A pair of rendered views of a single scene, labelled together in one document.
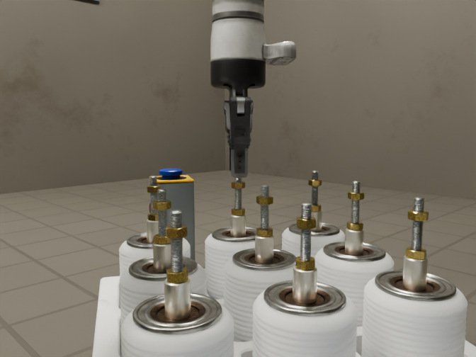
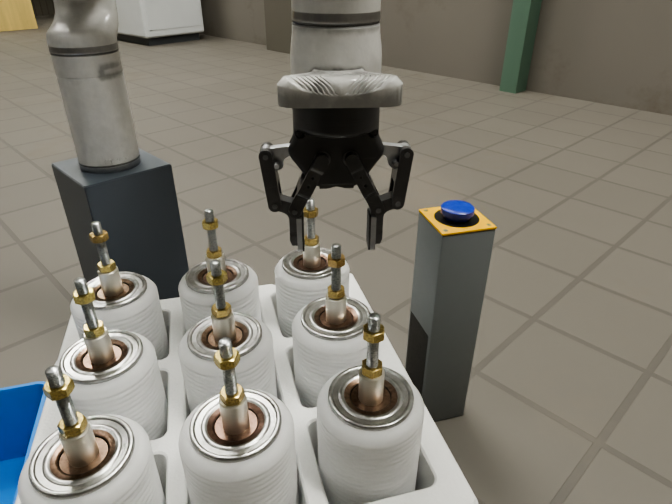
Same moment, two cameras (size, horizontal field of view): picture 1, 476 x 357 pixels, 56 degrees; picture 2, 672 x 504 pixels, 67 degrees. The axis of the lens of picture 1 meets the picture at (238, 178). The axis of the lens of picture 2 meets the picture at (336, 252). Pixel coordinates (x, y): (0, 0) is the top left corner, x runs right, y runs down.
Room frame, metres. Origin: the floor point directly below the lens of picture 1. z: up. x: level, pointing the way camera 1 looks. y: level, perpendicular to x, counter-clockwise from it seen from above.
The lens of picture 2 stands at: (0.62, -0.44, 0.59)
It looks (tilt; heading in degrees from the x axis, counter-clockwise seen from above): 30 degrees down; 90
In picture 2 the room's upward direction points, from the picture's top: straight up
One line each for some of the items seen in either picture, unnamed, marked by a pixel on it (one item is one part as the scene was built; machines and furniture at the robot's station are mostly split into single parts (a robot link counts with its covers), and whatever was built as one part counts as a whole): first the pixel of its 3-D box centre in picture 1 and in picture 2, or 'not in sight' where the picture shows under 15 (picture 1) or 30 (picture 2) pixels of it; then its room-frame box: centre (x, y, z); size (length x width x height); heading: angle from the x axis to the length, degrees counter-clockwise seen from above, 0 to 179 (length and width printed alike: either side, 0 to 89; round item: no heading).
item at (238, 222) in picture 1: (238, 226); (336, 308); (0.62, 0.00, 0.26); 0.02 x 0.02 x 0.03
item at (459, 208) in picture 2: (171, 175); (457, 213); (0.77, 0.12, 0.32); 0.04 x 0.04 x 0.02
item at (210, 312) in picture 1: (178, 312); (113, 290); (0.36, 0.05, 0.25); 0.08 x 0.08 x 0.01
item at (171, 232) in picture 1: (176, 231); (98, 236); (0.36, 0.05, 0.32); 0.02 x 0.02 x 0.01; 73
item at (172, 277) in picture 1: (177, 275); (106, 266); (0.36, 0.05, 0.29); 0.02 x 0.02 x 0.01; 73
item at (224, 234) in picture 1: (238, 234); (336, 317); (0.62, 0.00, 0.25); 0.08 x 0.08 x 0.01
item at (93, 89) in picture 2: not in sight; (98, 110); (0.26, 0.35, 0.39); 0.09 x 0.09 x 0.17; 44
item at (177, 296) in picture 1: (177, 298); (110, 281); (0.36, 0.05, 0.26); 0.02 x 0.02 x 0.03
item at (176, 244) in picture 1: (176, 254); (103, 252); (0.36, 0.05, 0.30); 0.01 x 0.01 x 0.08
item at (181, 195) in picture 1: (172, 265); (442, 321); (0.77, 0.12, 0.16); 0.07 x 0.07 x 0.31; 15
